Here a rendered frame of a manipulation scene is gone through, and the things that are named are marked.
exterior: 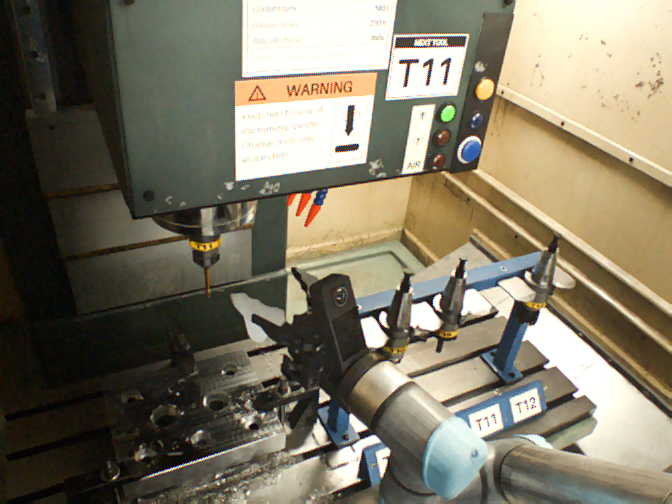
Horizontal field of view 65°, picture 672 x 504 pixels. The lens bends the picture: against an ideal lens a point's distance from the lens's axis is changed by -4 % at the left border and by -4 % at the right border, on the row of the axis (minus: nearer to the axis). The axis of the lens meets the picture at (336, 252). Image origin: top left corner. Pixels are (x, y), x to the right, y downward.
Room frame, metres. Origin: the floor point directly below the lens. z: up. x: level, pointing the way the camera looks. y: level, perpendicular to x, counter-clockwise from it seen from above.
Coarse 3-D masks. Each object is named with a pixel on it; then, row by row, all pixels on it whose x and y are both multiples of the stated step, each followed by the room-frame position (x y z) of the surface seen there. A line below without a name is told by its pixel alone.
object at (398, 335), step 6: (384, 318) 0.70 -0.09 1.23; (414, 318) 0.70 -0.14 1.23; (384, 324) 0.68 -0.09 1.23; (414, 324) 0.69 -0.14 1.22; (384, 330) 0.68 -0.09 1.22; (390, 330) 0.67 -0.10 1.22; (396, 330) 0.67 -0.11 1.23; (402, 330) 0.67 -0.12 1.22; (408, 330) 0.68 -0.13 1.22; (414, 330) 0.68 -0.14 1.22; (390, 336) 0.67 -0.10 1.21; (396, 336) 0.67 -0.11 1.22; (402, 336) 0.67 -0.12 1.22; (396, 342) 0.67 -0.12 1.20; (402, 342) 0.67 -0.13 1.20
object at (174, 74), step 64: (128, 0) 0.46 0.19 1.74; (192, 0) 0.49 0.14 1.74; (448, 0) 0.62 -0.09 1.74; (512, 0) 0.66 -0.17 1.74; (128, 64) 0.46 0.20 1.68; (192, 64) 0.49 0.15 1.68; (128, 128) 0.46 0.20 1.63; (192, 128) 0.49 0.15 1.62; (384, 128) 0.59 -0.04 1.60; (448, 128) 0.64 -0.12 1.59; (128, 192) 0.46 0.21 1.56; (192, 192) 0.48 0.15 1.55; (256, 192) 0.52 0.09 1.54
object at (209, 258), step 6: (192, 252) 0.69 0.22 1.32; (198, 252) 0.67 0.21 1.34; (204, 252) 0.67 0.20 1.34; (210, 252) 0.68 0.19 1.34; (216, 252) 0.69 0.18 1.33; (198, 258) 0.67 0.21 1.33; (204, 258) 0.67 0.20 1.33; (210, 258) 0.68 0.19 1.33; (216, 258) 0.68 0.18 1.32; (198, 264) 0.67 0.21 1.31; (204, 264) 0.67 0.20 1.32; (210, 264) 0.67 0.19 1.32
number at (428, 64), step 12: (420, 60) 0.61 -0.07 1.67; (432, 60) 0.62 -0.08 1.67; (444, 60) 0.63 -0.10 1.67; (456, 60) 0.63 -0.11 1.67; (420, 72) 0.61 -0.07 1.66; (432, 72) 0.62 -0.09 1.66; (444, 72) 0.63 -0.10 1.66; (420, 84) 0.61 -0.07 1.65; (432, 84) 0.62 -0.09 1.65; (444, 84) 0.63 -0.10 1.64
